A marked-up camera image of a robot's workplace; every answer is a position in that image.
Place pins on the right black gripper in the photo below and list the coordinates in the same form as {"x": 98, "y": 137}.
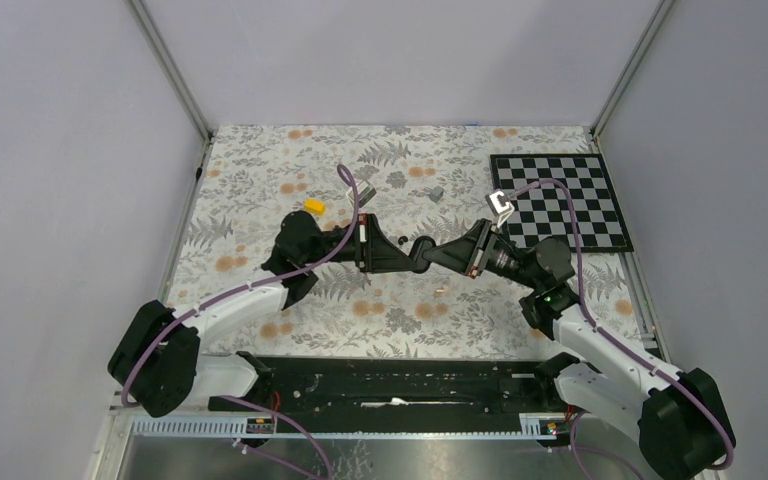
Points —
{"x": 467, "y": 255}

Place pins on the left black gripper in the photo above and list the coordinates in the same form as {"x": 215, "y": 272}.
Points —
{"x": 374, "y": 252}

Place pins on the black earbud charging case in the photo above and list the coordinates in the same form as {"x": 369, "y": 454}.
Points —
{"x": 417, "y": 254}

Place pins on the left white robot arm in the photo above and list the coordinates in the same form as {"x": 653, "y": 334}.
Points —
{"x": 162, "y": 363}

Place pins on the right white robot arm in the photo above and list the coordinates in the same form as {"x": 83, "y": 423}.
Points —
{"x": 677, "y": 418}

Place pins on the small grey block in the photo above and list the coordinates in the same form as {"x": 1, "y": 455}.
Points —
{"x": 436, "y": 194}

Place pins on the floral table mat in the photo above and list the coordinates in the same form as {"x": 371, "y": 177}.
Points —
{"x": 255, "y": 175}

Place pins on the yellow block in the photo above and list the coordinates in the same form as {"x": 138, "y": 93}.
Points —
{"x": 314, "y": 207}

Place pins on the black white checkerboard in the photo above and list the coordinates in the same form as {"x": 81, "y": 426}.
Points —
{"x": 542, "y": 212}

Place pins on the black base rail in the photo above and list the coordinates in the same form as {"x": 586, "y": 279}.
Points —
{"x": 403, "y": 396}

